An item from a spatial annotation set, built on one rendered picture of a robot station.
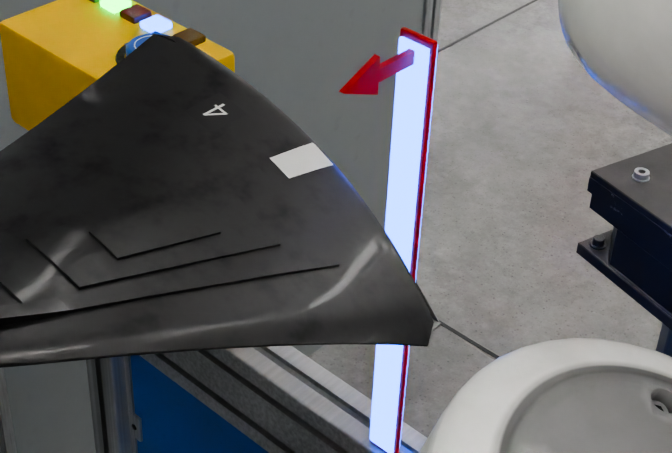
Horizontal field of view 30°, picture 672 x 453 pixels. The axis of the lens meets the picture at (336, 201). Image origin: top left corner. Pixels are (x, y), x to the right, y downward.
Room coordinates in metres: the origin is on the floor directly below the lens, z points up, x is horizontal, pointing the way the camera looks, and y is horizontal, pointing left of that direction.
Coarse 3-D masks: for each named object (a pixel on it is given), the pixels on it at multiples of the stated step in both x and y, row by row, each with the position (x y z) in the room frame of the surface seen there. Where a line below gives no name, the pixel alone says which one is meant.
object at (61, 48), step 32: (64, 0) 0.88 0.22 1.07; (0, 32) 0.84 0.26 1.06; (32, 32) 0.83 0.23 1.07; (64, 32) 0.83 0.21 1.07; (96, 32) 0.83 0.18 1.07; (128, 32) 0.84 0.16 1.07; (32, 64) 0.82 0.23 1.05; (64, 64) 0.79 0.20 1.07; (96, 64) 0.79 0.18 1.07; (224, 64) 0.80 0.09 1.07; (32, 96) 0.82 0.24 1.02; (64, 96) 0.79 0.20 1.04
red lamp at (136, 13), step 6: (132, 6) 0.87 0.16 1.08; (138, 6) 0.87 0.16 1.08; (120, 12) 0.86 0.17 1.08; (126, 12) 0.86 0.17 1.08; (132, 12) 0.86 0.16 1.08; (138, 12) 0.86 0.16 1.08; (144, 12) 0.86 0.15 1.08; (150, 12) 0.86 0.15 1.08; (126, 18) 0.85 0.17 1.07; (132, 18) 0.85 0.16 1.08; (138, 18) 0.85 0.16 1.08; (144, 18) 0.86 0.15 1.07
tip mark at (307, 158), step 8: (312, 144) 0.55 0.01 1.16; (288, 152) 0.54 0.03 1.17; (296, 152) 0.54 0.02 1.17; (304, 152) 0.54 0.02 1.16; (312, 152) 0.54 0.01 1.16; (320, 152) 0.55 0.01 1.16; (272, 160) 0.53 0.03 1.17; (280, 160) 0.53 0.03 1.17; (288, 160) 0.53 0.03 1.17; (296, 160) 0.53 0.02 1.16; (304, 160) 0.54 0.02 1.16; (312, 160) 0.54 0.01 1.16; (320, 160) 0.54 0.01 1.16; (328, 160) 0.54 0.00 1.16; (280, 168) 0.52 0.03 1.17; (288, 168) 0.53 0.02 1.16; (296, 168) 0.53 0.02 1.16; (304, 168) 0.53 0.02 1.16; (312, 168) 0.53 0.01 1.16; (288, 176) 0.52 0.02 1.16
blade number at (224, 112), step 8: (216, 96) 0.57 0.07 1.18; (224, 96) 0.57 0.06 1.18; (200, 104) 0.56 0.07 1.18; (208, 104) 0.56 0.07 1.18; (216, 104) 0.56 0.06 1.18; (224, 104) 0.56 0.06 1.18; (232, 104) 0.56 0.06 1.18; (192, 112) 0.55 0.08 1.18; (200, 112) 0.55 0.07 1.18; (208, 112) 0.55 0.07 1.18; (216, 112) 0.55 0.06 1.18; (224, 112) 0.56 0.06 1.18; (232, 112) 0.56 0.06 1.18; (240, 112) 0.56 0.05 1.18; (200, 120) 0.54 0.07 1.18; (208, 120) 0.55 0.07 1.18; (216, 120) 0.55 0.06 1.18; (224, 120) 0.55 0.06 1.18; (232, 120) 0.55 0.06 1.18; (208, 128) 0.54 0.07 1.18; (216, 128) 0.54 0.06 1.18
